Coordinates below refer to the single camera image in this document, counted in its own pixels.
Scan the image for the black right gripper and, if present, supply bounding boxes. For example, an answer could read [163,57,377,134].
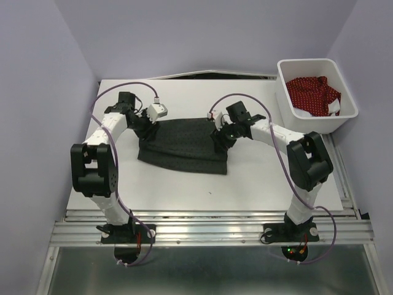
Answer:
[209,120,239,154]

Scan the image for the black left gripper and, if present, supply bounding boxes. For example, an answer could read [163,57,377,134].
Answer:
[129,108,161,143]

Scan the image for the dark grey dotted skirt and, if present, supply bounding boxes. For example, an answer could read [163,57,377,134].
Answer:
[138,118,228,175]

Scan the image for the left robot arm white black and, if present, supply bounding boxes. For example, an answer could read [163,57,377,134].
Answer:
[71,92,155,244]

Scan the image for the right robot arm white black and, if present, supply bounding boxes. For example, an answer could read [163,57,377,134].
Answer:
[207,101,333,244]

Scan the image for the white plastic bin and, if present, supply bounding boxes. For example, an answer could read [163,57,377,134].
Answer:
[275,58,359,134]

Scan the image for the red dotted skirt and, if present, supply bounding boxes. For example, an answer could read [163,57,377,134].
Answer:
[286,76,341,117]

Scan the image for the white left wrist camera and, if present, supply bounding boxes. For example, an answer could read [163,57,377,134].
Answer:
[146,103,168,124]

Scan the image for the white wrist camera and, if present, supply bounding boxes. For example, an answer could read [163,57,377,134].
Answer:
[207,110,227,130]
[146,103,168,124]

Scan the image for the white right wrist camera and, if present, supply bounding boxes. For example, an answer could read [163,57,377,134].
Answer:
[207,110,227,130]

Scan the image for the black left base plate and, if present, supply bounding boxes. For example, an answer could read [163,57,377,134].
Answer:
[96,224,151,245]

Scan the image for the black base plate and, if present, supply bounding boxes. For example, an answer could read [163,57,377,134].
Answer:
[96,224,151,245]
[260,222,320,245]

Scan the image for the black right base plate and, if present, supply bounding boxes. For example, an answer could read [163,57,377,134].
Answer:
[260,222,320,245]

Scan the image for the aluminium rail frame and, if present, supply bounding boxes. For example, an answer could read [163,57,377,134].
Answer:
[50,210,375,247]

